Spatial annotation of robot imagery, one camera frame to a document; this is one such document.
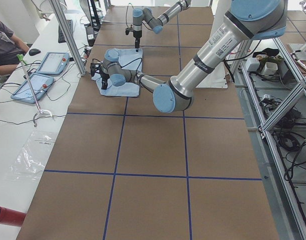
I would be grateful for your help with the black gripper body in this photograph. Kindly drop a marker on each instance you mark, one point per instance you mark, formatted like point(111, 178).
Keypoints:
point(104, 77)
point(136, 35)

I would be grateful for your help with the light blue button-up shirt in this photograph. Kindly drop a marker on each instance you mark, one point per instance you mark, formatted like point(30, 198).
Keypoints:
point(121, 65)

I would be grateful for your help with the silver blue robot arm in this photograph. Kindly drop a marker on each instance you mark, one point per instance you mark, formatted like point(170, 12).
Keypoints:
point(245, 20)
point(156, 24)

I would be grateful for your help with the upper teach pendant tablet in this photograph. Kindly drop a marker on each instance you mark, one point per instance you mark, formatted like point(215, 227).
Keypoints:
point(53, 63)

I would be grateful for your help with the teach pendant tablet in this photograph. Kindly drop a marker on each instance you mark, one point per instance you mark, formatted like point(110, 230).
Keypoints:
point(40, 84)
point(53, 63)

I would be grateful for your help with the lower teach pendant tablet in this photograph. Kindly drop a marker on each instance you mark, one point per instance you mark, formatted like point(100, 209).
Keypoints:
point(40, 84)

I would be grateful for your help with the black computer mouse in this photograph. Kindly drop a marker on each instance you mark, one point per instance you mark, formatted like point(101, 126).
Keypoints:
point(34, 51)

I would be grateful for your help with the long metal grabber tool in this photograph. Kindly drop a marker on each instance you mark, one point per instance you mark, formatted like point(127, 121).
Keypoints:
point(41, 111)

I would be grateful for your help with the seated person in grey shirt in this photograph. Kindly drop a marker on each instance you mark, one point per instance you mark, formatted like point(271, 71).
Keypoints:
point(10, 47)

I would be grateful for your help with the clear plastic bag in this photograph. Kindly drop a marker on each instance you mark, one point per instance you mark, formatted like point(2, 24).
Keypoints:
point(32, 158)

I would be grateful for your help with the red cylinder bottle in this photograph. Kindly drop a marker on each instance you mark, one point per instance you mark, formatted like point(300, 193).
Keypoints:
point(11, 217)

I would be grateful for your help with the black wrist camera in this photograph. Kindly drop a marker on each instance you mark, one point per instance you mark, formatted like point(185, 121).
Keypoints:
point(128, 30)
point(95, 68)

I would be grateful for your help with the grey aluminium frame post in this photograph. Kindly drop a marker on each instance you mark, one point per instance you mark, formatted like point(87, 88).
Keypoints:
point(56, 6)

